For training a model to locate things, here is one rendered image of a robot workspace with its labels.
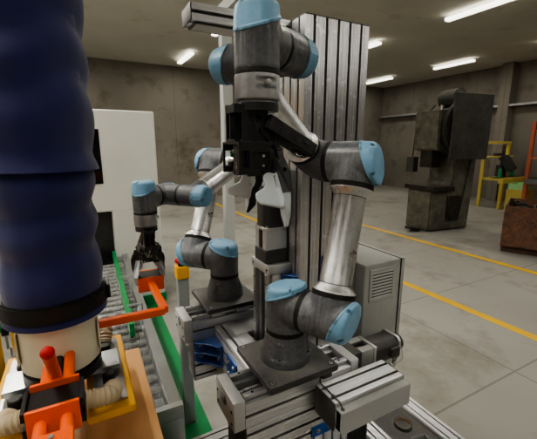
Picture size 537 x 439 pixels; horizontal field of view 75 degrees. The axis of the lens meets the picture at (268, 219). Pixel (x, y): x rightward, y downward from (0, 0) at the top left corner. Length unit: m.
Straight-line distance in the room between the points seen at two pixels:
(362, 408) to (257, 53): 0.93
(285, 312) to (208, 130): 10.92
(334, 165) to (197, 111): 10.80
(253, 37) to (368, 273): 0.95
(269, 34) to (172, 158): 10.85
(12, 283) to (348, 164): 0.80
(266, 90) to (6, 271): 0.65
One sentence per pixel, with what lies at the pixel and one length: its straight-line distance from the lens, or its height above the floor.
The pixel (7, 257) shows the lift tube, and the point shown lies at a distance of 0.89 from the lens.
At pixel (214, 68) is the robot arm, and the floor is 1.81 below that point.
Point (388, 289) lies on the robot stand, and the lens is 1.42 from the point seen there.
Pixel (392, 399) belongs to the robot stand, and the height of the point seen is 0.92.
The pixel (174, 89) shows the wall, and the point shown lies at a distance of 11.56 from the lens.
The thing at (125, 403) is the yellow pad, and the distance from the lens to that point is 0.96.
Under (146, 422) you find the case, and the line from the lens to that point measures 1.10.
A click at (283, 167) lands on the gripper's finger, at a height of 1.62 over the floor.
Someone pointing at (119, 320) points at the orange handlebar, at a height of 1.19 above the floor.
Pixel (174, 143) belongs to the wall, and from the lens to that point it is 11.42.
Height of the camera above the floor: 1.65
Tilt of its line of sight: 12 degrees down
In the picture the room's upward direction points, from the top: straight up
